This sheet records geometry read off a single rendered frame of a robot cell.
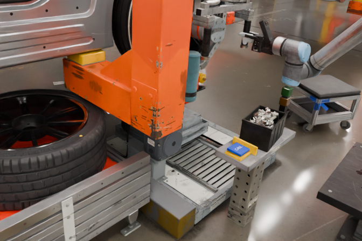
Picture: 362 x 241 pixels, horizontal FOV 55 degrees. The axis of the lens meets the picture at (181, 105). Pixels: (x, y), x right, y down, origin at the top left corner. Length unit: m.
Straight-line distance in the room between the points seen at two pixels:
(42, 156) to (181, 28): 0.69
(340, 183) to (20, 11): 1.55
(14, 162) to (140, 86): 0.53
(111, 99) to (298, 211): 1.14
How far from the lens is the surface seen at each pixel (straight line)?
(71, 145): 1.40
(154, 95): 1.30
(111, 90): 1.52
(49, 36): 1.57
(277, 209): 1.98
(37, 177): 1.40
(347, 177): 1.83
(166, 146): 1.72
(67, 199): 1.34
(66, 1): 1.61
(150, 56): 1.27
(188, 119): 2.19
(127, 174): 1.51
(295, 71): 1.77
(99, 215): 1.51
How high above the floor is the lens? 1.25
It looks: 26 degrees down
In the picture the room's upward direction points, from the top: 5 degrees clockwise
